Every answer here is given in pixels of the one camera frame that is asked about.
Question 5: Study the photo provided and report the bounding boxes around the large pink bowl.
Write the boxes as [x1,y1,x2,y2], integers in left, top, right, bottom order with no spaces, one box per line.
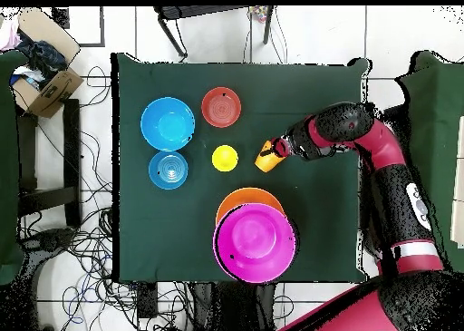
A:
[212,202,297,284]

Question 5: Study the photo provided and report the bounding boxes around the large orange bowl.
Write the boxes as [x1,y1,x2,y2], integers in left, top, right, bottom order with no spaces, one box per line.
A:
[215,187,285,227]

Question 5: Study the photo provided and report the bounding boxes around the colourful small item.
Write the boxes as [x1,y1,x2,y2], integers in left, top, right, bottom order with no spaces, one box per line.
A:
[249,5,269,24]

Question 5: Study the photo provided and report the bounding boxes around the thin black square frame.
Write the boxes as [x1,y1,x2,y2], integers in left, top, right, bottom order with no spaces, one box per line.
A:
[52,5,106,48]

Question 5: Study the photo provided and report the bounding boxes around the small red bowl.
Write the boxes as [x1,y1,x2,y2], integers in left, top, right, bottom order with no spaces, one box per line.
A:
[200,86,243,129]

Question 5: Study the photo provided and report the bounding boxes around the black cable tangle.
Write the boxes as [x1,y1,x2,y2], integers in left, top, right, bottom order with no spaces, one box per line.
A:
[17,65,197,331]

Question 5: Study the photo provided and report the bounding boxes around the black bench frame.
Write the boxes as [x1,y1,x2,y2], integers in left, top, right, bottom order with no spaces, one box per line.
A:
[15,98,82,229]

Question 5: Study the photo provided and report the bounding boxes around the dark blue cloth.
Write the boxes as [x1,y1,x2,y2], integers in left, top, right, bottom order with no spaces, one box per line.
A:
[15,31,68,89]

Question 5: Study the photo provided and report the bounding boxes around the dark green table cloth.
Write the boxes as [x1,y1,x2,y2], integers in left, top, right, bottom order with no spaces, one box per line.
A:
[110,52,371,284]

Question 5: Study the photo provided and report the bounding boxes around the yellow cup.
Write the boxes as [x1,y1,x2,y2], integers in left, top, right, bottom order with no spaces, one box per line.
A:
[211,144,239,173]

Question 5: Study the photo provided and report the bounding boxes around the orange cup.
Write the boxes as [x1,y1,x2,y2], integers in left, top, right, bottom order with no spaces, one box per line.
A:
[254,139,287,173]

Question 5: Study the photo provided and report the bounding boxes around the large blue bowl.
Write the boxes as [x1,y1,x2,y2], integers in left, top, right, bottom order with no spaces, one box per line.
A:
[140,97,196,152]

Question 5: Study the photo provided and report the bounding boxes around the black stool frame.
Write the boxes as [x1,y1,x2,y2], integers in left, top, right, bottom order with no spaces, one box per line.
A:
[153,5,276,60]

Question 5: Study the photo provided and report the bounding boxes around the small teal blue bowl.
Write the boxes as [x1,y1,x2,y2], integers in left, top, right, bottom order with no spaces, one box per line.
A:
[148,150,189,190]

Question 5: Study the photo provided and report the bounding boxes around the green covered table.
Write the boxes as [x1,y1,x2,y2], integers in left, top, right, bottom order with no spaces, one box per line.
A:
[0,51,28,287]
[394,51,464,274]

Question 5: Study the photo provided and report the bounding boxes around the cardboard box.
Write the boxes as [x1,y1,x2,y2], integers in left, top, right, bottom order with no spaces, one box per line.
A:
[12,6,85,119]

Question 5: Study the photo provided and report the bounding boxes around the pink cloth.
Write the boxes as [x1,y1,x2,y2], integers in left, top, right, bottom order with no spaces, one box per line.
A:
[0,16,21,53]

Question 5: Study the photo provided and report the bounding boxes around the blue cable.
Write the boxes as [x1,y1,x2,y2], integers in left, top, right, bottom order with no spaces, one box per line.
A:
[61,254,110,326]

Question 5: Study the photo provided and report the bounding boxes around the black power box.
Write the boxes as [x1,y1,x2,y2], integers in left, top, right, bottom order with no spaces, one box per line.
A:
[136,281,159,319]

